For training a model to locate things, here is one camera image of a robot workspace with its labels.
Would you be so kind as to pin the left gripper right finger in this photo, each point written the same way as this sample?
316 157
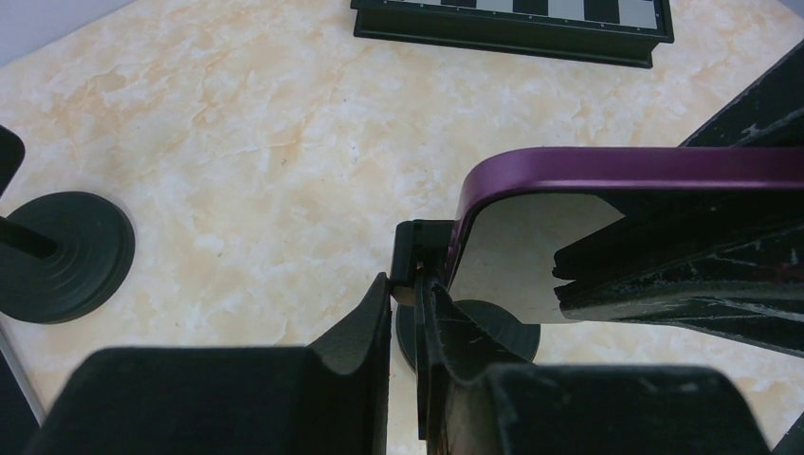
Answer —
476 397

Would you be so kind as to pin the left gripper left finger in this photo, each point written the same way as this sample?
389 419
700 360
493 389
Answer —
328 397

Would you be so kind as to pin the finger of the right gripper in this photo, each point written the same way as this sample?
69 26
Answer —
769 113
725 263

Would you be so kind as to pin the black phone stand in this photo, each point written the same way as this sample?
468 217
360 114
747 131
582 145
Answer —
418 242
63 255

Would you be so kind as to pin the black phone with purple edge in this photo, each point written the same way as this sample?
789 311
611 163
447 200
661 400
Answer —
519 208

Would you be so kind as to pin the black phone upper left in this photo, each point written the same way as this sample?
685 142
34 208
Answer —
19 423

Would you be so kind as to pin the black grey chessboard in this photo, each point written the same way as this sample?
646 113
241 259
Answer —
617 32

